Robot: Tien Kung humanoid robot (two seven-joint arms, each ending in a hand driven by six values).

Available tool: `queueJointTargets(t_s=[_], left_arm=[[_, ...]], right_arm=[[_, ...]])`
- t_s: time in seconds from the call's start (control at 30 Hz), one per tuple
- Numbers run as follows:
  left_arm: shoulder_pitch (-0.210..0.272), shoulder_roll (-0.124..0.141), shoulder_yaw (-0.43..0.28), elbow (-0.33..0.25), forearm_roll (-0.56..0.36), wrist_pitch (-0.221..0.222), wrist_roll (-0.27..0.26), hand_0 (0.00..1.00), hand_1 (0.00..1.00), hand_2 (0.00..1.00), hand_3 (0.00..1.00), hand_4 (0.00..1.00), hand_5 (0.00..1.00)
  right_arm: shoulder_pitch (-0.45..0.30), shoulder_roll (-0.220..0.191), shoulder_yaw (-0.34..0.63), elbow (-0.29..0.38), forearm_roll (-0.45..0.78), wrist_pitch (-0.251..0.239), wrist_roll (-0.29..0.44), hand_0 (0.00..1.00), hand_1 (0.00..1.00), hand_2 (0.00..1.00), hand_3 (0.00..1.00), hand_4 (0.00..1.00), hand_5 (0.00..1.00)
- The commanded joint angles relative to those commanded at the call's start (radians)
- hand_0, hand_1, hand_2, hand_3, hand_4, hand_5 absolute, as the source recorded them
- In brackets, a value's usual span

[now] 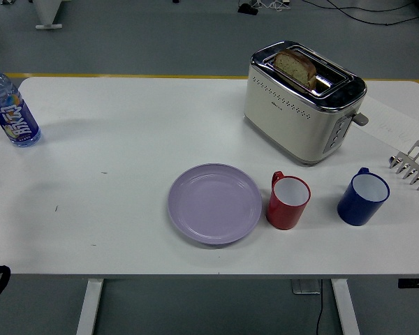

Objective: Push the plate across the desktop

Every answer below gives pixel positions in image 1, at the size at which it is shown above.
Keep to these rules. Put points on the purple plate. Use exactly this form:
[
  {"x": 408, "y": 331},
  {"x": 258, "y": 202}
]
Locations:
[{"x": 213, "y": 206}]

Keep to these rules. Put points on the blue label drink bottle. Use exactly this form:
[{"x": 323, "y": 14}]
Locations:
[{"x": 15, "y": 118}]

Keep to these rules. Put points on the white stand foot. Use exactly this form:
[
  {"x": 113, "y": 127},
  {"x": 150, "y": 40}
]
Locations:
[{"x": 46, "y": 14}]

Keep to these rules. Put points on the white table leg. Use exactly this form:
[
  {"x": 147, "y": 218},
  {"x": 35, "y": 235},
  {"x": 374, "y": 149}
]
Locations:
[
  {"x": 90, "y": 307},
  {"x": 345, "y": 307}
]

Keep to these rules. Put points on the red mug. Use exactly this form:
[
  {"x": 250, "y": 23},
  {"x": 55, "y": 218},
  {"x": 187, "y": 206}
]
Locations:
[{"x": 283, "y": 213}]

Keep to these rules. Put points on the cream and chrome toaster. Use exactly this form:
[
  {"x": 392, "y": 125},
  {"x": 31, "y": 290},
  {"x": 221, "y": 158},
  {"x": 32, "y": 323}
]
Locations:
[{"x": 286, "y": 115}]

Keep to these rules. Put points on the black floor device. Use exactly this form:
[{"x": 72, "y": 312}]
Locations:
[{"x": 248, "y": 8}]

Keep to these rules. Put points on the bread slice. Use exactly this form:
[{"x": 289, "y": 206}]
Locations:
[{"x": 295, "y": 68}]

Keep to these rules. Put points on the grey box under table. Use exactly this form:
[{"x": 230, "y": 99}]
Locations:
[{"x": 305, "y": 286}]

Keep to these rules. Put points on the blue mug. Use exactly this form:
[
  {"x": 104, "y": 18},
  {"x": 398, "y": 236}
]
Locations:
[{"x": 356, "y": 209}]

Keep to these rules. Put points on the white paper sheet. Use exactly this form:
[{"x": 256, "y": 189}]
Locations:
[{"x": 391, "y": 117}]

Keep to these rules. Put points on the black table control panel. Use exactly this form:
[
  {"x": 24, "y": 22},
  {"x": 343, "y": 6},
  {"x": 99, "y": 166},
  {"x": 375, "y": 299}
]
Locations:
[{"x": 415, "y": 283}]

